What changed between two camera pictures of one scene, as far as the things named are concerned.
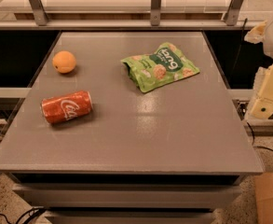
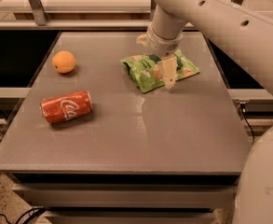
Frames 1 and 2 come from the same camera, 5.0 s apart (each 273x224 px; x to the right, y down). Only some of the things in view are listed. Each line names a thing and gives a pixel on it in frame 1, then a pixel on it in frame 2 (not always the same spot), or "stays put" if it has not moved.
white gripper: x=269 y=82 → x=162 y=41
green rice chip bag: x=168 y=63 stays put
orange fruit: x=63 y=62 stays put
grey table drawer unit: x=129 y=198 stays put
